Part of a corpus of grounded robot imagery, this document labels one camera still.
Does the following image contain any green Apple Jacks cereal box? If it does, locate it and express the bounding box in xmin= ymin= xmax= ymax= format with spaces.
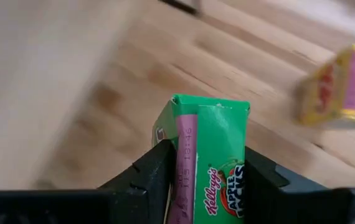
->
xmin=151 ymin=93 xmax=252 ymax=224

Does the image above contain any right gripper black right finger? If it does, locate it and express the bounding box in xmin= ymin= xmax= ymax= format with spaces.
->
xmin=245 ymin=146 xmax=355 ymax=224

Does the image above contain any yellow Corn Pops cereal box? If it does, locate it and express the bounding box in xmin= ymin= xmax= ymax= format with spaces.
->
xmin=294 ymin=43 xmax=355 ymax=127

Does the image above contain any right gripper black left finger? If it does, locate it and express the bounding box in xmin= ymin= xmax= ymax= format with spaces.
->
xmin=0 ymin=139 xmax=178 ymax=224

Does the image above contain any wooden shelf with black frame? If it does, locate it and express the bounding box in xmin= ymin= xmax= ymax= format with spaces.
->
xmin=0 ymin=0 xmax=202 ymax=192

